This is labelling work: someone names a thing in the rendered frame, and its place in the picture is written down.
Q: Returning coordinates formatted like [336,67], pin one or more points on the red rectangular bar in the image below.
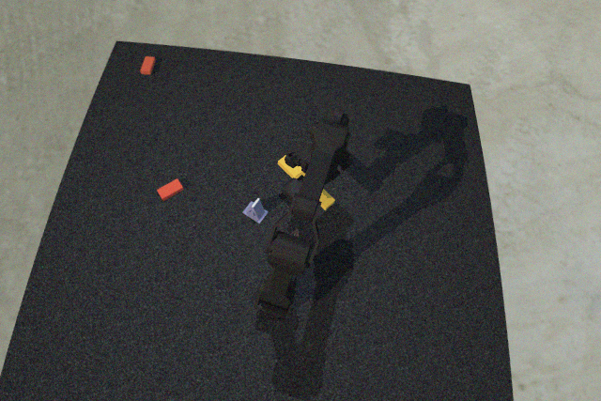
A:
[148,65]

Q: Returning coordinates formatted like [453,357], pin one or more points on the orange-red rectangular block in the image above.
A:
[170,189]

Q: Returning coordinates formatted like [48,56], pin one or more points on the yellow bar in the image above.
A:
[296,172]

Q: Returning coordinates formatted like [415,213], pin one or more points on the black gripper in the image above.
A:
[293,185]

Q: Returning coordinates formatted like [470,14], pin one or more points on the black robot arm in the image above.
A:
[290,255]

